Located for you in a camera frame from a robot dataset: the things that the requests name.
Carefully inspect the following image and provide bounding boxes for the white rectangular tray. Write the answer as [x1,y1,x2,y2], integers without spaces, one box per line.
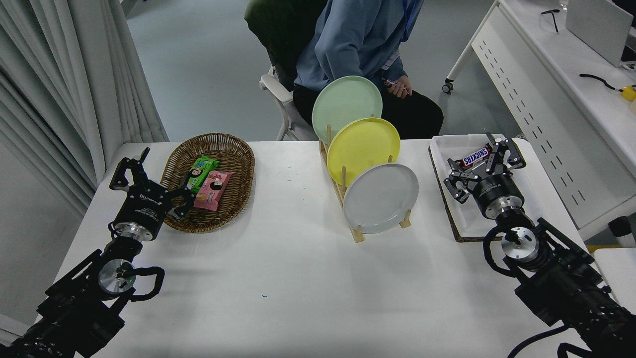
[430,134,549,238]

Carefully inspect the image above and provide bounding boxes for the white laptop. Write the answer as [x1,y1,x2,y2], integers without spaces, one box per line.
[565,0,635,68]

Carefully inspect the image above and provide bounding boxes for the brown wicker basket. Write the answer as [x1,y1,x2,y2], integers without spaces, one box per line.
[160,133,255,234]

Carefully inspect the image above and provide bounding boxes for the yellow round plate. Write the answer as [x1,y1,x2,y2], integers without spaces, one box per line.
[327,117,401,187]

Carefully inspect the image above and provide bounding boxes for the white chair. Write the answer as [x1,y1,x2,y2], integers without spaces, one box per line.
[258,67,318,141]

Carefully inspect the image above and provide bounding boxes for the pink snack pack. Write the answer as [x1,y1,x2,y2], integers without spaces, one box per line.
[193,171,235,212]

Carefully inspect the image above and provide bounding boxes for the black eyeglasses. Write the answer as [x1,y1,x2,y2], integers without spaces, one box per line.
[541,9,561,33]

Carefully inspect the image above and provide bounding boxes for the pale green round plate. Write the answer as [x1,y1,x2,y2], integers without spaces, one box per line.
[312,76,383,145]

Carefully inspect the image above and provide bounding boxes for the wooden plate rack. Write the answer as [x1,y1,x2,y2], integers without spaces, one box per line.
[319,124,412,243]

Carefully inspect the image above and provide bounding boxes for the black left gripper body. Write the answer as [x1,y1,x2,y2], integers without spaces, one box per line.
[115,181,172,235]

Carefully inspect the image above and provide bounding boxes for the person's hand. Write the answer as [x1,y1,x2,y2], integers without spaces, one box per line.
[383,76,412,98]

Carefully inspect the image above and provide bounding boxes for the white side table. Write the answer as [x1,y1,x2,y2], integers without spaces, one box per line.
[594,247,636,314]

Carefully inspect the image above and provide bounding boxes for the black cable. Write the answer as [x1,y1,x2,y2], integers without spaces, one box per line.
[579,74,624,92]

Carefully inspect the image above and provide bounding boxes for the Snickers bar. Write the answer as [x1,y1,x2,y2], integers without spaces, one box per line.
[460,145,493,170]

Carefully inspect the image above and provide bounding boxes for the white perforated desk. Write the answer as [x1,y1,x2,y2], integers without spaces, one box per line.
[442,0,636,242]

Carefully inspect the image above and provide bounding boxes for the black cylinder object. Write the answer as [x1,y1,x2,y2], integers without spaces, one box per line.
[609,216,636,248]

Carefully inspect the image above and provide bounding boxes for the green snack pack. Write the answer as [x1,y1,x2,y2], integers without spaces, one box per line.
[185,155,220,193]

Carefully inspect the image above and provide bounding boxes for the person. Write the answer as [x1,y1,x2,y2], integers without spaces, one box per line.
[293,0,444,140]

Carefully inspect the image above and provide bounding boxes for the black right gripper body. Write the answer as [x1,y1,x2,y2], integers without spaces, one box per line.
[470,172,525,213]

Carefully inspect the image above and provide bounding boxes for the grey round plate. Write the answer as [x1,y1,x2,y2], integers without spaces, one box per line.
[343,163,419,234]

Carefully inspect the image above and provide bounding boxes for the white curtain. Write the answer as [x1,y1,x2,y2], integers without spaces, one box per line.
[0,0,169,219]

